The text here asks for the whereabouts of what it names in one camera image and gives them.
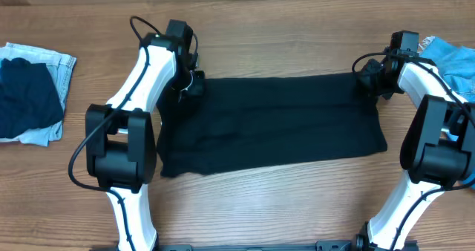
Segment black t-shirt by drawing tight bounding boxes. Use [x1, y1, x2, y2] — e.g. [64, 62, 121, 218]
[157, 73, 387, 177]

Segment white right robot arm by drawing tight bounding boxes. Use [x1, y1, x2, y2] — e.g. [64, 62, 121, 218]
[347, 54, 474, 250]

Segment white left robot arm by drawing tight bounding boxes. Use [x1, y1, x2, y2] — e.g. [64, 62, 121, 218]
[81, 33, 198, 250]

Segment blue denim jeans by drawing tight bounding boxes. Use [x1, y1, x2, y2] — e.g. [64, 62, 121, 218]
[418, 36, 475, 189]

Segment folded light denim garment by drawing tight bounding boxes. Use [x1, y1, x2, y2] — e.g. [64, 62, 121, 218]
[1, 42, 76, 147]

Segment folded navy garment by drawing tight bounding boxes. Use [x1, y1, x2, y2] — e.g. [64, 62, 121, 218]
[1, 58, 64, 138]

